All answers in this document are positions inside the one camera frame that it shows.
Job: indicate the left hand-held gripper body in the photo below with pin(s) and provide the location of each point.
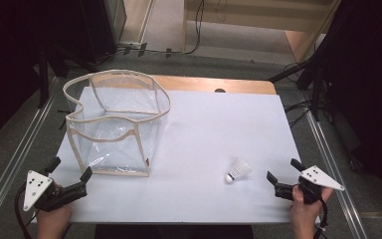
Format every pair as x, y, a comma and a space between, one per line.
43, 194

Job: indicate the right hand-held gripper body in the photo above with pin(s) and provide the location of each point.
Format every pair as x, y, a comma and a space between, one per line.
318, 179

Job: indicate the white shuttlecock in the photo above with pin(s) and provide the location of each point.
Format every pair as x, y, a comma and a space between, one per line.
238, 169

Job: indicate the clear plastic bag beige trim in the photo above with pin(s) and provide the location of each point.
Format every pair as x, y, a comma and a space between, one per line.
112, 146

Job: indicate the person's left hand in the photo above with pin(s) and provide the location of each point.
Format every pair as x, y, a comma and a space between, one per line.
53, 224

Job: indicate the person's right hand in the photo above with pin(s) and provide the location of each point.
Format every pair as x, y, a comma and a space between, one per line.
305, 217

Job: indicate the white board sheet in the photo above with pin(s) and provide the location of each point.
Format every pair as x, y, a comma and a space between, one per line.
205, 139

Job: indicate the black stand legs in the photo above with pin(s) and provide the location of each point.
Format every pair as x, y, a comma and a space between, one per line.
43, 79

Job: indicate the black tripod stand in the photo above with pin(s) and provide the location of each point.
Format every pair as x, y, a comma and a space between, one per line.
311, 79

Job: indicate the wooden table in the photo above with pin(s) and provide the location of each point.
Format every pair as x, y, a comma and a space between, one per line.
245, 86

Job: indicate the person's dark clothing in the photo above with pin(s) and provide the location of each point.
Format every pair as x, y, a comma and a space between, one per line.
174, 232

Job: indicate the metal floor rail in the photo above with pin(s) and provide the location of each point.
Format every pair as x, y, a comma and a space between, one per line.
13, 156
341, 192

